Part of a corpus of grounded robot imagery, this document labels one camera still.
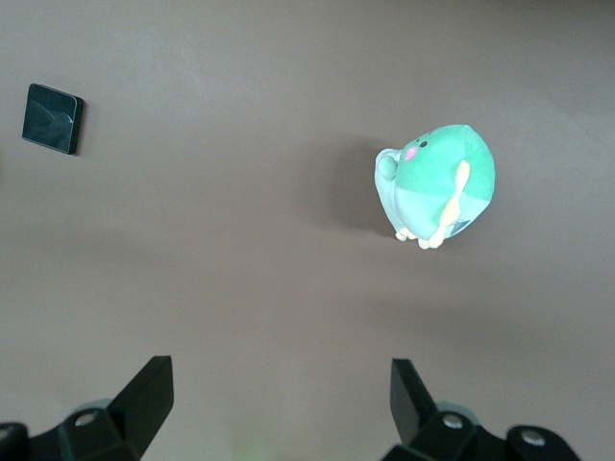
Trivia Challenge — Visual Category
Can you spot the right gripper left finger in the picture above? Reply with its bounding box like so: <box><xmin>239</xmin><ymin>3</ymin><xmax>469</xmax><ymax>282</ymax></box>
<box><xmin>28</xmin><ymin>355</ymin><xmax>174</xmax><ymax>461</ymax></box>

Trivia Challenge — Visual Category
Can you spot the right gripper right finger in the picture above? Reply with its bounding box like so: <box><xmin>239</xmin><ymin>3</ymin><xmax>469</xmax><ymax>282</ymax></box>
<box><xmin>383</xmin><ymin>357</ymin><xmax>510</xmax><ymax>461</ymax></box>

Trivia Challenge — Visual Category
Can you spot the green dinosaur plush toy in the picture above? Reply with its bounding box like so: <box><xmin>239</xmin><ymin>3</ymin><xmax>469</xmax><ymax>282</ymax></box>
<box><xmin>373</xmin><ymin>123</ymin><xmax>496</xmax><ymax>250</ymax></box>

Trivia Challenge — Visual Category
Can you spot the black square block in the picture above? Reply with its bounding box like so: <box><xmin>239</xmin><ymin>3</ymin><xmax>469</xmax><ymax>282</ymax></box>
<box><xmin>21</xmin><ymin>83</ymin><xmax>85</xmax><ymax>156</ymax></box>

